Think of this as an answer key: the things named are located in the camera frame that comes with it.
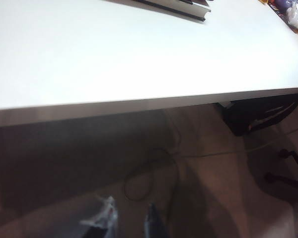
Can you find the black storage box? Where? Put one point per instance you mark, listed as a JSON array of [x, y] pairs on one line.
[[243, 119]]

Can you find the black chair base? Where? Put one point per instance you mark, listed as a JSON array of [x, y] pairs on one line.
[[295, 183]]

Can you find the black hardcover book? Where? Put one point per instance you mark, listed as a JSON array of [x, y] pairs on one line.
[[188, 11]]

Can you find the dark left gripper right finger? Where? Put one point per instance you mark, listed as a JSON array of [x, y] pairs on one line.
[[155, 225]]

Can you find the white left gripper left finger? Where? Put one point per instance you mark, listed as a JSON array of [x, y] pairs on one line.
[[104, 220]]

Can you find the clear plastic snack bag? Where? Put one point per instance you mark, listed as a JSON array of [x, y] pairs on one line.
[[294, 12]]

